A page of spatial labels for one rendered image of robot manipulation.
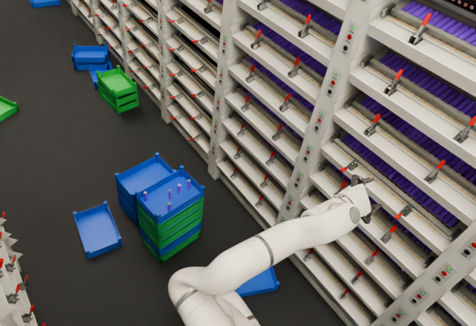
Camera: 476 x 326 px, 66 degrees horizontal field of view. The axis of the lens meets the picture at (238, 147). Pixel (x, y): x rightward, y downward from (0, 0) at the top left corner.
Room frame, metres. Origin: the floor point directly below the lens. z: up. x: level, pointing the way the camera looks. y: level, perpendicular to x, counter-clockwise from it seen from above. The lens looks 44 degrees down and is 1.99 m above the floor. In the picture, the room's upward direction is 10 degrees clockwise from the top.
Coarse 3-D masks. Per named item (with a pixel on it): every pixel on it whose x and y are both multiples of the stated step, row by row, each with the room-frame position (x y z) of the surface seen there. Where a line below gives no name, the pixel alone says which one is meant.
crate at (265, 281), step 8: (264, 272) 1.06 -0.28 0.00; (272, 272) 1.06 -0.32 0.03; (256, 280) 1.00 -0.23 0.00; (264, 280) 1.01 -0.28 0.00; (272, 280) 1.02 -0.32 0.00; (240, 288) 0.94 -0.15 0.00; (248, 288) 0.95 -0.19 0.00; (256, 288) 0.95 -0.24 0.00; (264, 288) 0.94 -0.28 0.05; (272, 288) 0.95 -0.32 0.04; (240, 296) 0.89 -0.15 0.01
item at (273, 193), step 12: (228, 144) 1.70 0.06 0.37; (228, 156) 1.64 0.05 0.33; (240, 156) 1.61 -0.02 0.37; (240, 168) 1.54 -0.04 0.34; (252, 168) 1.52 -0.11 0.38; (252, 180) 1.44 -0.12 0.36; (264, 180) 1.41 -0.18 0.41; (264, 192) 1.36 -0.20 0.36; (276, 192) 1.36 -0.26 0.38; (276, 204) 1.29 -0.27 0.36
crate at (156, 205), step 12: (180, 168) 1.34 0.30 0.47; (168, 180) 1.28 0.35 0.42; (180, 180) 1.31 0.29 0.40; (192, 180) 1.30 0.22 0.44; (156, 192) 1.20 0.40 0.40; (168, 192) 1.21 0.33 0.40; (192, 192) 1.24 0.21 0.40; (204, 192) 1.23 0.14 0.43; (144, 204) 1.08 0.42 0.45; (156, 204) 1.12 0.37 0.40; (180, 204) 1.11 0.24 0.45; (156, 216) 1.01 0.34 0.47; (168, 216) 1.05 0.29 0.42
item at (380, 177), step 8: (336, 144) 1.20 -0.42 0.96; (344, 144) 1.19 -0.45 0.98; (352, 152) 1.14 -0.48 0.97; (360, 160) 1.10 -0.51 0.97; (368, 168) 1.07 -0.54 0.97; (376, 176) 1.04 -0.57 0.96; (384, 176) 1.03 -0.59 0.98; (392, 184) 1.00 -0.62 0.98; (400, 192) 0.96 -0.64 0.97; (408, 200) 0.93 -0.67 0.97; (416, 208) 0.90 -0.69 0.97; (416, 216) 0.88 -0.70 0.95; (424, 216) 0.87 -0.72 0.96; (432, 216) 0.87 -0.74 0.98; (432, 224) 0.85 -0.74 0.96; (440, 224) 0.84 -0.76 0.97; (448, 232) 0.81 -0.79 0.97
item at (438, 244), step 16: (336, 128) 1.24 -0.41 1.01; (320, 144) 1.19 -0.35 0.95; (336, 160) 1.12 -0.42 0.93; (368, 176) 1.05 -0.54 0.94; (368, 192) 1.00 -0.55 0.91; (384, 192) 0.98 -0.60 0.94; (384, 208) 0.94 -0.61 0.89; (400, 208) 0.91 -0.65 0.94; (416, 224) 0.85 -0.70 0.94; (464, 224) 0.86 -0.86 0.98; (432, 240) 0.79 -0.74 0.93; (448, 240) 0.79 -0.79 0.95
